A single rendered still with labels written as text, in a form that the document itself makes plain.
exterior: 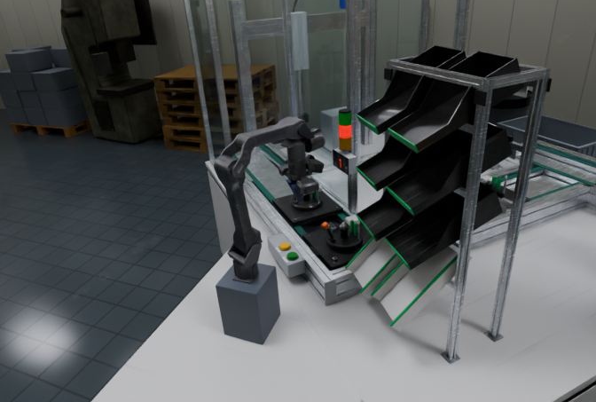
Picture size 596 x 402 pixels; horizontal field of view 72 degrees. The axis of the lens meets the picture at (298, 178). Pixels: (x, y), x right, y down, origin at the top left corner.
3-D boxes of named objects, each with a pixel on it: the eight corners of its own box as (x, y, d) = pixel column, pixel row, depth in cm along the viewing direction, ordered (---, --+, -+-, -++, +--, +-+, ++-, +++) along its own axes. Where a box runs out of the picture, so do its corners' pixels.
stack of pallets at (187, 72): (283, 133, 577) (278, 64, 537) (253, 157, 501) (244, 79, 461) (202, 127, 625) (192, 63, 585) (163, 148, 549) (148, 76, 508)
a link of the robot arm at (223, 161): (226, 165, 106) (246, 155, 110) (210, 159, 111) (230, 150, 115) (249, 262, 122) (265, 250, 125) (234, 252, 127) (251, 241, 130)
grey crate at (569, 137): (570, 182, 263) (579, 148, 253) (491, 152, 315) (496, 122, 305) (613, 168, 278) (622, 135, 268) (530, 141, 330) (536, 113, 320)
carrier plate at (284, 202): (293, 226, 172) (293, 222, 171) (272, 203, 192) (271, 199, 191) (343, 212, 181) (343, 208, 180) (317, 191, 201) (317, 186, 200)
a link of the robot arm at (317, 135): (298, 125, 121) (325, 115, 128) (280, 121, 126) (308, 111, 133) (301, 161, 125) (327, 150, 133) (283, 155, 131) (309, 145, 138)
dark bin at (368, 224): (376, 241, 118) (365, 224, 114) (358, 219, 129) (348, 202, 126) (458, 190, 118) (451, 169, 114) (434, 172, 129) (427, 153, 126)
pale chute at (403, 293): (400, 332, 113) (390, 326, 111) (380, 300, 124) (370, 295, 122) (473, 257, 108) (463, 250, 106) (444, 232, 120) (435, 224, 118)
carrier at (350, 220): (332, 271, 144) (331, 241, 138) (302, 239, 164) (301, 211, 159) (388, 252, 152) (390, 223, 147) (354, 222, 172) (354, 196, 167)
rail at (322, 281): (325, 306, 142) (324, 280, 137) (245, 201, 216) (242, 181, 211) (339, 301, 143) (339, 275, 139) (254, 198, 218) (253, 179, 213)
